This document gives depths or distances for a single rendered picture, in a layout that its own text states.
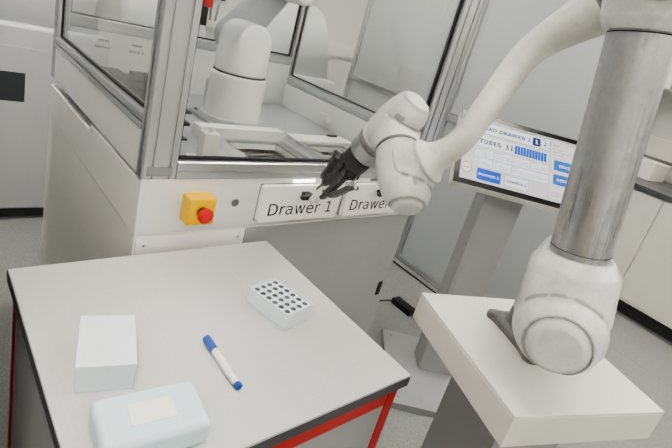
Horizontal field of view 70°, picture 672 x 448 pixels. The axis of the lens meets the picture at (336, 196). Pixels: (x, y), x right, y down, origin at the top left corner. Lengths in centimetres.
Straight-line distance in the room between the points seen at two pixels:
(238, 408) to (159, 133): 61
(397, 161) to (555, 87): 183
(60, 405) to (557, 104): 245
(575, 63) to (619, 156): 188
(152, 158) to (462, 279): 141
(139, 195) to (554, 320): 89
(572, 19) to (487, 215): 112
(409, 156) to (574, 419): 59
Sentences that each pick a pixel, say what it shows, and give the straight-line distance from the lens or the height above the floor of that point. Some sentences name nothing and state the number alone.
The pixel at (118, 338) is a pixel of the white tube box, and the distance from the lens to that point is 91.
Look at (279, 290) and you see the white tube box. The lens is 112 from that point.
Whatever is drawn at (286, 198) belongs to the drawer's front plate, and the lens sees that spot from 137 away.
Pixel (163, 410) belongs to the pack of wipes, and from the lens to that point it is 80.
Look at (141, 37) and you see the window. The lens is 124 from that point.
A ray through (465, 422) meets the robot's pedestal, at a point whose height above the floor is 59.
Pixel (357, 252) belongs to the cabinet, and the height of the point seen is 65.
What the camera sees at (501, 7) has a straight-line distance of 304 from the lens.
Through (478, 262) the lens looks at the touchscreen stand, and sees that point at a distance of 211.
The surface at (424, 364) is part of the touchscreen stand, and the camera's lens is 235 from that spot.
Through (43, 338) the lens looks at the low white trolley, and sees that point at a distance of 100.
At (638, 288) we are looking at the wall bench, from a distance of 397.
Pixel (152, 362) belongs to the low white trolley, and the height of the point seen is 76.
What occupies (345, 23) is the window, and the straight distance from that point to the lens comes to 136.
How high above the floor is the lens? 138
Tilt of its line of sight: 19 degrees down
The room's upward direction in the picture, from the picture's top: 16 degrees clockwise
